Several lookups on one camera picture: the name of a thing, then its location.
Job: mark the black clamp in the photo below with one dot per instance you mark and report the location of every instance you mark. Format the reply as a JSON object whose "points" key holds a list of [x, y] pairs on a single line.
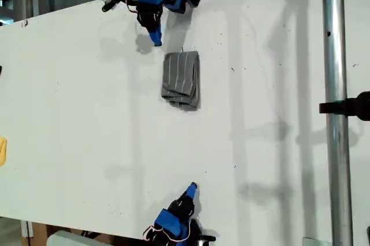
{"points": [[352, 106]]}

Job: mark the yellow object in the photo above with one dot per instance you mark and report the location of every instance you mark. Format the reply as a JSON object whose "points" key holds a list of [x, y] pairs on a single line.
{"points": [[3, 150]]}

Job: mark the black camera stalk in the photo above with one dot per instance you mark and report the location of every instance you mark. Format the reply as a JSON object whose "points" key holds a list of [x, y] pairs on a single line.
{"points": [[115, 1]]}

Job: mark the white box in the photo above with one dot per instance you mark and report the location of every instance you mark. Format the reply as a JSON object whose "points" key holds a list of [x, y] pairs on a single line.
{"points": [[63, 240]]}

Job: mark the steel post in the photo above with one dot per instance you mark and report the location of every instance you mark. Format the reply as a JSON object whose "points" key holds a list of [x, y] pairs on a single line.
{"points": [[335, 55]]}

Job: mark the grey striped towel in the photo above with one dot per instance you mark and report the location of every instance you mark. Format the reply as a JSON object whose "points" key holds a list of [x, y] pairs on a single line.
{"points": [[180, 78]]}

